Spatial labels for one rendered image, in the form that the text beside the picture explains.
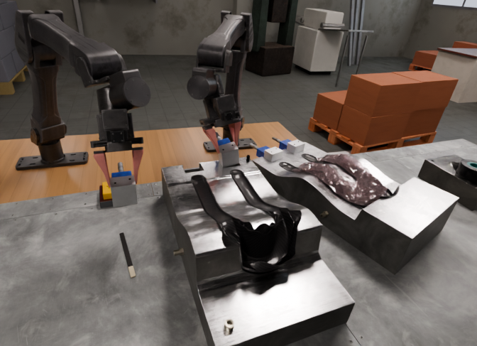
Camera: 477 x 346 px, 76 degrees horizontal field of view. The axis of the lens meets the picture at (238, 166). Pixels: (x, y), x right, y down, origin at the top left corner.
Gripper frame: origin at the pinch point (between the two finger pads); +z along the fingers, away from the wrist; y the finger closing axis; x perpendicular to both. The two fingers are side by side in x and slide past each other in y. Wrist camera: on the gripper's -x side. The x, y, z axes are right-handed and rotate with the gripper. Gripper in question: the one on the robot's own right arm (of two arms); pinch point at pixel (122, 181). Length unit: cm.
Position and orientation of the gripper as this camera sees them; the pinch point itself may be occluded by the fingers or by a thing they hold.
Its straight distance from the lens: 70.9
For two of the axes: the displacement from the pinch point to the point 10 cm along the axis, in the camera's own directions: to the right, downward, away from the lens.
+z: 0.9, 9.9, 0.9
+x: -3.7, -0.5, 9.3
